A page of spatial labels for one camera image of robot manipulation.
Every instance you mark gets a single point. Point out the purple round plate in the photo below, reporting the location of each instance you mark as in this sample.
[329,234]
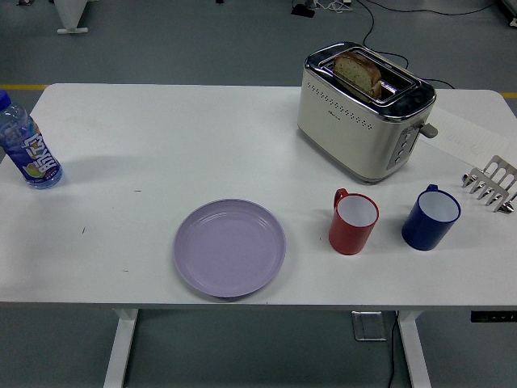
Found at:
[230,248]

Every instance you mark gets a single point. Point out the red mug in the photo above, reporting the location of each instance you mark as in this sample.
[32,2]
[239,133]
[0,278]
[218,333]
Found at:
[349,238]

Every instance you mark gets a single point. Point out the cream steel toaster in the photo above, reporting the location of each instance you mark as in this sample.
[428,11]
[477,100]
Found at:
[347,137]

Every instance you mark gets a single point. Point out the toasted bread slice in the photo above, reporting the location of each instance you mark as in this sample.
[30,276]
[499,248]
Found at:
[357,72]

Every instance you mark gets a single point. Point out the blue mug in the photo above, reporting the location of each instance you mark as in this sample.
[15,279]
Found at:
[424,232]

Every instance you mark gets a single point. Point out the black floor device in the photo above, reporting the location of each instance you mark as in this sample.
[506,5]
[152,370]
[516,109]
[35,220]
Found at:
[303,10]

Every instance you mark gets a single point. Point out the white paper sheet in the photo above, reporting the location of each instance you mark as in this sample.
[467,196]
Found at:
[472,139]

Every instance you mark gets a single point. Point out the blue drink bottle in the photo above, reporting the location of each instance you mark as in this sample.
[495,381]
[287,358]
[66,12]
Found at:
[34,155]

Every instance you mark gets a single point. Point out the silver metal rack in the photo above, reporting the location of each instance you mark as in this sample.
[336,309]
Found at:
[494,178]

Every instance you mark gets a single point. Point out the white furniture foot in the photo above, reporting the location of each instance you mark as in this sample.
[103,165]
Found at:
[69,16]

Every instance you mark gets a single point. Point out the black table control panel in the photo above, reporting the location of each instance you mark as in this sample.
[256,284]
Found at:
[493,317]

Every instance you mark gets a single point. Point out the white furniture piece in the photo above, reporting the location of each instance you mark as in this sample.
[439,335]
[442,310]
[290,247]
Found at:
[509,10]

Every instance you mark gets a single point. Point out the clear plastic bracket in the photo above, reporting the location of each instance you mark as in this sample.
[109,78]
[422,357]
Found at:
[369,326]

